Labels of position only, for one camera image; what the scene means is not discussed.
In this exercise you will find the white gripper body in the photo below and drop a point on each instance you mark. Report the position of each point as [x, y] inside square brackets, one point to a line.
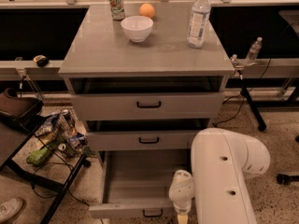
[181, 206]

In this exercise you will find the grey bottom drawer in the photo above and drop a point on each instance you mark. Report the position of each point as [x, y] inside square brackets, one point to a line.
[135, 183]

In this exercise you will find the grey drawer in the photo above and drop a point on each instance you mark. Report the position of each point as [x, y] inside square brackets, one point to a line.
[111, 141]
[202, 105]
[135, 183]

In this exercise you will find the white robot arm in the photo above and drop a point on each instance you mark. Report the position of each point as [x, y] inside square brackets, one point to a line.
[221, 161]

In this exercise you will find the grey top drawer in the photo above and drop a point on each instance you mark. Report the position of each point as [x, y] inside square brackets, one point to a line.
[202, 105]

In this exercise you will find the grey middle drawer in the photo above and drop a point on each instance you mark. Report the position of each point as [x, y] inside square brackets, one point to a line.
[111, 141]

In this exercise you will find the grey drawer cabinet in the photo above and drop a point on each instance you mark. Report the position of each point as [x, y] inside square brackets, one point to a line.
[103, 60]

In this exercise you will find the black chair caster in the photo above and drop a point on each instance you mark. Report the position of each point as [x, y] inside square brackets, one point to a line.
[287, 179]

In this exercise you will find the black stand leg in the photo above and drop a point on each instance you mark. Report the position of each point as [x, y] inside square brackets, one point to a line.
[254, 109]

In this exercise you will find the pile of snack packages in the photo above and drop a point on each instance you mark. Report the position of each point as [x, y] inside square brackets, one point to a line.
[62, 132]

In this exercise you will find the black side table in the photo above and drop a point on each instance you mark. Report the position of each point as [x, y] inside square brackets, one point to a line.
[11, 142]

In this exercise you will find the green snack bag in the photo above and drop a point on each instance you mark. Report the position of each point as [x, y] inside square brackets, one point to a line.
[38, 156]

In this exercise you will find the small clear water bottle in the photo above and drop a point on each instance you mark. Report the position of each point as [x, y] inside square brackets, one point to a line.
[254, 51]

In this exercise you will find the white bowl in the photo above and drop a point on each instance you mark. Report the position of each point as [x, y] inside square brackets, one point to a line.
[137, 28]

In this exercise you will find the white shoe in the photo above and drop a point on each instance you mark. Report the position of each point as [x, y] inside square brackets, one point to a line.
[10, 208]

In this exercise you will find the dark brown bag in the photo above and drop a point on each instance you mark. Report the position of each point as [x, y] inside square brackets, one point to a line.
[20, 113]

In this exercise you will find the large clear water bottle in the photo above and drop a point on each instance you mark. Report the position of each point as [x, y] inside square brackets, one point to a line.
[198, 21]

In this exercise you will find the orange fruit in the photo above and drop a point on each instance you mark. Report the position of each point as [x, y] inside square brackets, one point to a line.
[147, 10]

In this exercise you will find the small black yellow device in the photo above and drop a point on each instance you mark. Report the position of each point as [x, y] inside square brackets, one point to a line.
[41, 60]

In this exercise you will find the green soda can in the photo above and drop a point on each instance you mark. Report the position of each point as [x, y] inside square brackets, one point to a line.
[117, 10]

